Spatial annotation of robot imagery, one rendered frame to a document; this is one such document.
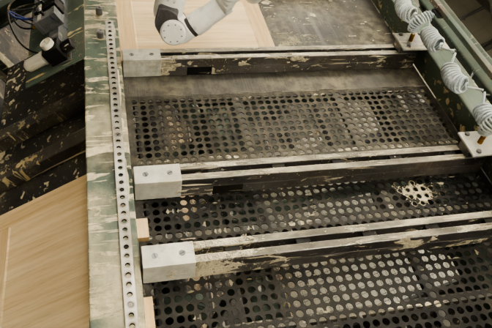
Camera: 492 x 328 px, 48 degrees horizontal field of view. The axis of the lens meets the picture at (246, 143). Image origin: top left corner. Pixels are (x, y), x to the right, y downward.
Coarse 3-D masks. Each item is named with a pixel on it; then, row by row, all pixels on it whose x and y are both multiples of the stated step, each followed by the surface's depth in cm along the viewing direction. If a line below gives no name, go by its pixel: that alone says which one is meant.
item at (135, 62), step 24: (168, 48) 186; (192, 48) 188; (216, 48) 190; (240, 48) 191; (264, 48) 193; (288, 48) 195; (312, 48) 197; (336, 48) 199; (360, 48) 202; (384, 48) 204; (408, 48) 199; (144, 72) 184; (168, 72) 186; (192, 72) 188; (216, 72) 191; (240, 72) 193
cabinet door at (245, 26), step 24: (120, 0) 212; (144, 0) 214; (192, 0) 218; (240, 0) 223; (120, 24) 201; (144, 24) 203; (216, 24) 210; (240, 24) 212; (264, 24) 213; (120, 48) 191; (144, 48) 193
